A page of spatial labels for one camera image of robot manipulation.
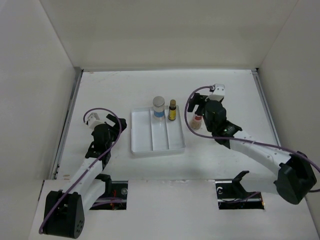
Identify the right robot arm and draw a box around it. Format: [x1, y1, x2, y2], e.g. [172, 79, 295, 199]
[184, 92, 320, 205]

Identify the silver lid blue label jar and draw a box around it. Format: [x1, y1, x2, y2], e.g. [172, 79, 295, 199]
[152, 96, 165, 120]

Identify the gold cap yellow bottle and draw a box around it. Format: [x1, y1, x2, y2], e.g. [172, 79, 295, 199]
[168, 99, 177, 121]

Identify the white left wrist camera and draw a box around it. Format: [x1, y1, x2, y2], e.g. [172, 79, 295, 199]
[85, 112, 103, 130]

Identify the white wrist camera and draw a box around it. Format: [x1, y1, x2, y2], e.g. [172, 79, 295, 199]
[208, 83, 226, 103]
[85, 112, 103, 130]

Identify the white divided plastic tray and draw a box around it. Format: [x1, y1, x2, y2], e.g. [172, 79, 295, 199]
[131, 105, 186, 158]

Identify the pink cap spice bottle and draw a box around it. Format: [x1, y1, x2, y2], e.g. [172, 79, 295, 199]
[190, 114, 203, 130]

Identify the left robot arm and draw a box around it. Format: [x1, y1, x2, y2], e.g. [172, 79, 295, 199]
[38, 111, 127, 239]

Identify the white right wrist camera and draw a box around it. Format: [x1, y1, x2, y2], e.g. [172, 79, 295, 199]
[208, 83, 226, 103]

